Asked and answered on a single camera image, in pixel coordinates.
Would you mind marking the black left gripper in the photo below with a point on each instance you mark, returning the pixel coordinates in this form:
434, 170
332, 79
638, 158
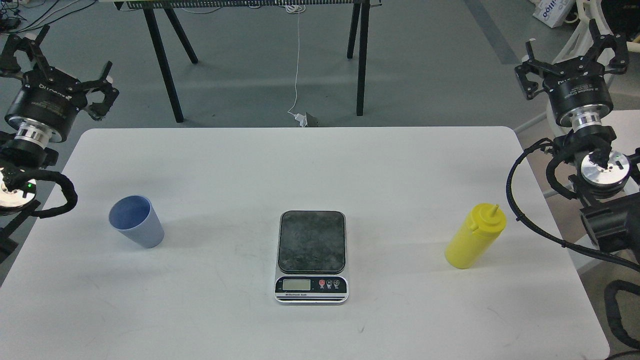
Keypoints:
44, 105

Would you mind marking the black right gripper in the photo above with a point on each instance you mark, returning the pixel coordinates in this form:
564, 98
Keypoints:
586, 92

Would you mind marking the blue plastic cup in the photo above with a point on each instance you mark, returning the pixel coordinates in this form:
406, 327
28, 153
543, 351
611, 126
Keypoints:
135, 218

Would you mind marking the yellow squeeze bottle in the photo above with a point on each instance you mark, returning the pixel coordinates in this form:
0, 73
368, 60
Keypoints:
481, 227

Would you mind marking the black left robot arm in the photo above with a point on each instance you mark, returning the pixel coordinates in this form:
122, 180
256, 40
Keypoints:
26, 159

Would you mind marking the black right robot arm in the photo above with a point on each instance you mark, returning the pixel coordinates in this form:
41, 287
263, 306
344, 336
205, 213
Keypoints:
583, 164

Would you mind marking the digital kitchen scale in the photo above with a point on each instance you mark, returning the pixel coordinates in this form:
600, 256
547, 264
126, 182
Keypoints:
311, 259

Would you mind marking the white office chair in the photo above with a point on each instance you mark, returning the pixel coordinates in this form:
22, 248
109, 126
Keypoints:
575, 55

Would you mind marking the white cardboard box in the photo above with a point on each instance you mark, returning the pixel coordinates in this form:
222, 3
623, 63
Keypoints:
552, 12

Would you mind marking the black trestle table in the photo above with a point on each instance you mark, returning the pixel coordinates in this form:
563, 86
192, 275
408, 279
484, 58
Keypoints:
260, 46

